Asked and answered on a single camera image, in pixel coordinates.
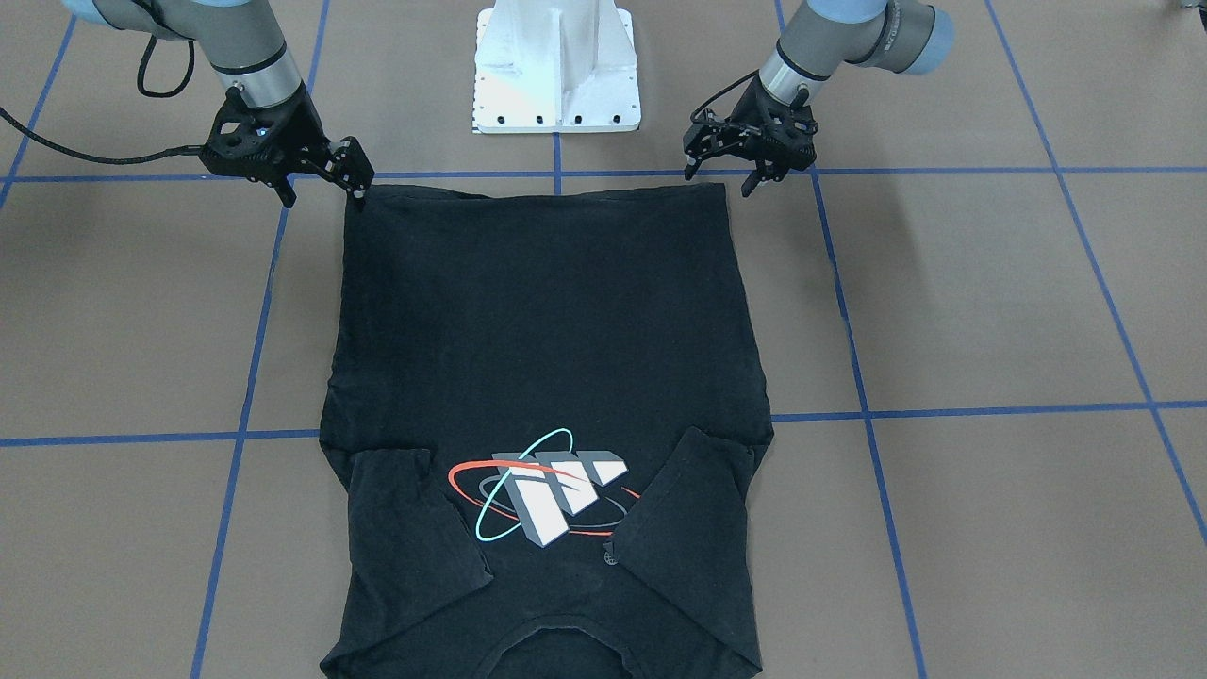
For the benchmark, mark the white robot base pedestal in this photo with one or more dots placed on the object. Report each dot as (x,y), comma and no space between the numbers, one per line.
(555,67)

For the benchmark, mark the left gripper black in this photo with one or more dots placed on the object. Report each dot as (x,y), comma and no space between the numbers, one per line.
(752,113)

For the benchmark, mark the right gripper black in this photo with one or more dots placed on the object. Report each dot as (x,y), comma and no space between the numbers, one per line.
(300,124)

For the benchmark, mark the black t-shirt with logo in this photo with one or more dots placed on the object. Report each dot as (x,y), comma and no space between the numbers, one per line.
(546,412)

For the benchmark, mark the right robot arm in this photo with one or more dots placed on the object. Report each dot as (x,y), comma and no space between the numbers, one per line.
(242,41)

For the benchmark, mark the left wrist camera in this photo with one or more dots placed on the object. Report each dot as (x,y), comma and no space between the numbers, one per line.
(709,137)

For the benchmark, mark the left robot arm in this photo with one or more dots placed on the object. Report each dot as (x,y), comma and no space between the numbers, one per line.
(901,37)

